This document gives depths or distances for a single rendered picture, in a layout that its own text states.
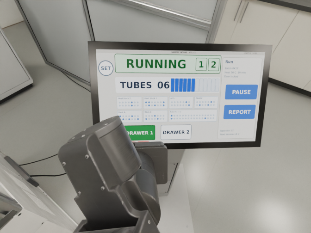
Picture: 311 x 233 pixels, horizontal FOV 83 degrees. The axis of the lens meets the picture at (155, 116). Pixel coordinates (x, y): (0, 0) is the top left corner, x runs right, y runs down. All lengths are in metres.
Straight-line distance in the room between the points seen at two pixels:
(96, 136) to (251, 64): 0.51
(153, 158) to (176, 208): 1.17
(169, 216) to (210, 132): 0.97
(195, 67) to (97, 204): 0.44
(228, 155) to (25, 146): 1.83
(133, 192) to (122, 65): 0.38
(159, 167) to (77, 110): 1.79
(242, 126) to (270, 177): 1.29
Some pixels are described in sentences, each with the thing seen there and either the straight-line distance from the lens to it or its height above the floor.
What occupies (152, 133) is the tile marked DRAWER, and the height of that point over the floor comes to 1.00.
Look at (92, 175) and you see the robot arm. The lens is 0.17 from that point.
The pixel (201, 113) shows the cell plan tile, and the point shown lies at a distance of 0.55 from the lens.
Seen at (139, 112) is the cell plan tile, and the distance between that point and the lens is 0.52.
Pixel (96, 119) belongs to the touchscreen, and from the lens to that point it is 0.54.
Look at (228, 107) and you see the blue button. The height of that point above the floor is 1.06.
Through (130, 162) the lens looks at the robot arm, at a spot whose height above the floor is 1.28.
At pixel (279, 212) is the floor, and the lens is 1.79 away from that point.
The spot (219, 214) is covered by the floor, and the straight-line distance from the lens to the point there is 1.57.
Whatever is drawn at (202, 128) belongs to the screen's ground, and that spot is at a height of 1.01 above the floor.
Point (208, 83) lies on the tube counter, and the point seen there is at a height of 1.11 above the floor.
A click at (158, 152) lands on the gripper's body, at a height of 1.19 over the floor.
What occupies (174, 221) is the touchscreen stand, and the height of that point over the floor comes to 0.03.
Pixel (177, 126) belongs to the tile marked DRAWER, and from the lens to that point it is 0.54.
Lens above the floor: 1.44
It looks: 51 degrees down
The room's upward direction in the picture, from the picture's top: 5 degrees clockwise
